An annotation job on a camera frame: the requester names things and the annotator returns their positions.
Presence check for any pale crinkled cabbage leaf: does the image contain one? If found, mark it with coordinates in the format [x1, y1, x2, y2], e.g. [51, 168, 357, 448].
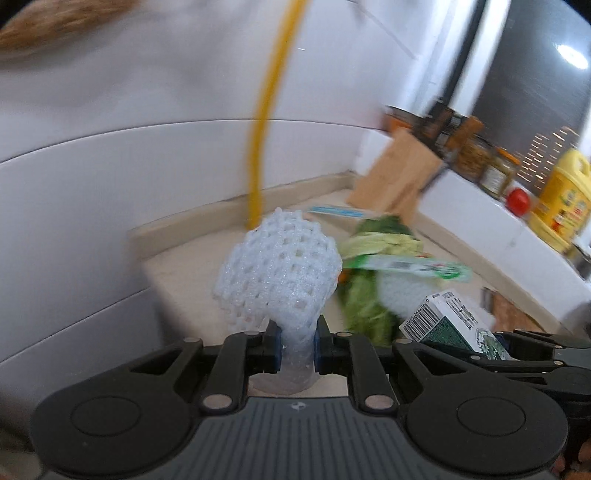
[339, 231, 423, 259]

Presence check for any blue white strip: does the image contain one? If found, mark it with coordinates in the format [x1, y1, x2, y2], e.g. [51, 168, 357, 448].
[308, 205, 370, 219]

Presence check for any green white wrapper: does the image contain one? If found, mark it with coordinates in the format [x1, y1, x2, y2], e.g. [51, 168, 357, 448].
[344, 254, 474, 283]

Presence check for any yellow oil bottle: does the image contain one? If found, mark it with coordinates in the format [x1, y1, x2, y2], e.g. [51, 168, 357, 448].
[529, 148, 591, 254]

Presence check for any glass jar of beans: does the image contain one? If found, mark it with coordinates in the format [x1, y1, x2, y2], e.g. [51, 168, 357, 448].
[457, 134, 492, 183]

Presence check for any glass jar orange lid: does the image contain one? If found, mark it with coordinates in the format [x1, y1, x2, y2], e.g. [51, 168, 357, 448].
[480, 148, 520, 199]

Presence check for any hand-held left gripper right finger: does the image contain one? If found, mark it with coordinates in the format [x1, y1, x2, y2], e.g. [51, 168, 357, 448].
[314, 318, 462, 415]

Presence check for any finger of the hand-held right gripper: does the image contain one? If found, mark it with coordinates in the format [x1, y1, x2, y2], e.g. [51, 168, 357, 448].
[464, 354, 591, 384]
[495, 329, 591, 355]

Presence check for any wooden handled knife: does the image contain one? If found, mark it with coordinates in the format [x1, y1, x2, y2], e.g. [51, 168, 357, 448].
[445, 115, 485, 148]

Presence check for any wooden cutting board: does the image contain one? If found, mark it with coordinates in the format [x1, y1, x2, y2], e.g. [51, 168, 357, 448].
[482, 286, 555, 333]

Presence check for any green white carton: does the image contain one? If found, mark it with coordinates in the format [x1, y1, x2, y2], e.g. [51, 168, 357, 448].
[399, 289, 513, 361]

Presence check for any white foam fruit net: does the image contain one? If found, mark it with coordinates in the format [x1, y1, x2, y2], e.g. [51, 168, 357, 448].
[212, 208, 343, 395]
[376, 272, 439, 324]

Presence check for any wooden knife block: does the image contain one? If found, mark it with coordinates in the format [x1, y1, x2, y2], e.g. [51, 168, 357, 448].
[346, 127, 448, 222]

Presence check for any dark green leaf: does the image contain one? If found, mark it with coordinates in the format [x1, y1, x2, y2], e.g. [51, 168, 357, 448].
[358, 215, 414, 238]

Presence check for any yellow pipe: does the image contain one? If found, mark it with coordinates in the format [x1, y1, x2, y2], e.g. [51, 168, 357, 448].
[246, 0, 309, 230]

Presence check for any light green cabbage leaf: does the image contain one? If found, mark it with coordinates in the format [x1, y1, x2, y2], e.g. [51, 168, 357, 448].
[339, 268, 393, 344]

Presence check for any metal pot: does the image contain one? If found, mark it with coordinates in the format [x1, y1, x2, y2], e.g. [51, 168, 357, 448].
[570, 242, 591, 278]

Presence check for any red tomato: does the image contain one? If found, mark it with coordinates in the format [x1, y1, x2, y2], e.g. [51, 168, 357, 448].
[505, 187, 532, 215]

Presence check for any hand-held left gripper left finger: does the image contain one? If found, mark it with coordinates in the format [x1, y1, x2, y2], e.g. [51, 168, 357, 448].
[131, 322, 281, 415]

